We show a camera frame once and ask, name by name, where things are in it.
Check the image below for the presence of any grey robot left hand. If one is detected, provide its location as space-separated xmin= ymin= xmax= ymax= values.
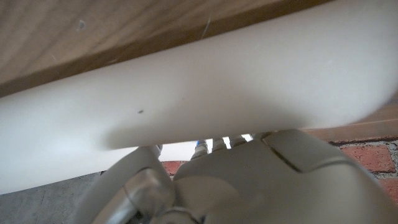
xmin=73 ymin=128 xmax=398 ymax=224

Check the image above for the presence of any cream memory foam sheet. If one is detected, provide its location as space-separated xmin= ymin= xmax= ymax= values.
xmin=0 ymin=0 xmax=398 ymax=195

